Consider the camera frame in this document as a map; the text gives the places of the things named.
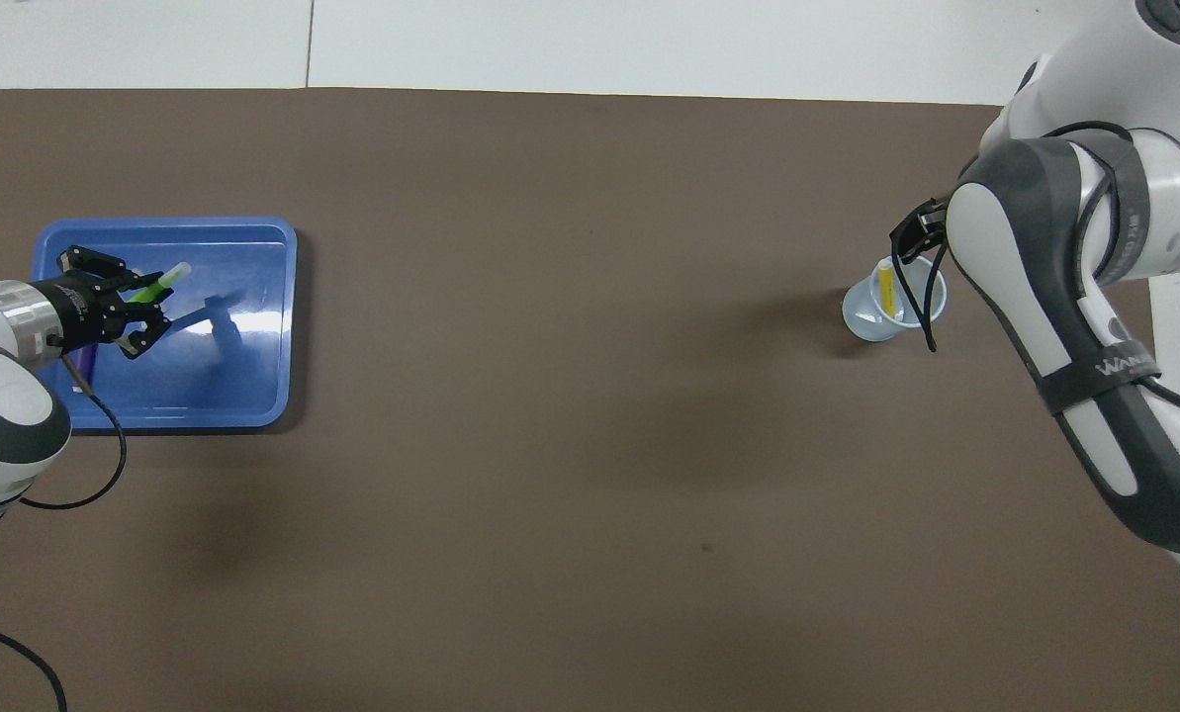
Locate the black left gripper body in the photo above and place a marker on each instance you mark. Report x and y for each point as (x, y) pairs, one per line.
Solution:
(80, 309)

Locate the blue plastic tray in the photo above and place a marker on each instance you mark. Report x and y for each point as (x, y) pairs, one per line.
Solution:
(233, 376)

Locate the clear plastic cup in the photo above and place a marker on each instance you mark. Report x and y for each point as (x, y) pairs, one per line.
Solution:
(862, 316)

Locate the yellow pen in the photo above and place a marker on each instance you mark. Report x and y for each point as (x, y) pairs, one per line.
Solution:
(887, 292)

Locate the brown table mat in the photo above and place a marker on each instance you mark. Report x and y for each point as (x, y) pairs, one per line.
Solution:
(550, 445)

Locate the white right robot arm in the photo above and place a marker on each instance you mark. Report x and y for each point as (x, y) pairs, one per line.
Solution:
(1035, 267)

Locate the purple pen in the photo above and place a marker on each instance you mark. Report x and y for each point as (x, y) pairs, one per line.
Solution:
(85, 366)

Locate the green pen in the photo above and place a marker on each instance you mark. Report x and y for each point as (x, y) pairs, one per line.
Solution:
(159, 285)

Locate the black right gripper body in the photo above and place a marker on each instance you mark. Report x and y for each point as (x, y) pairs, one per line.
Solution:
(939, 222)

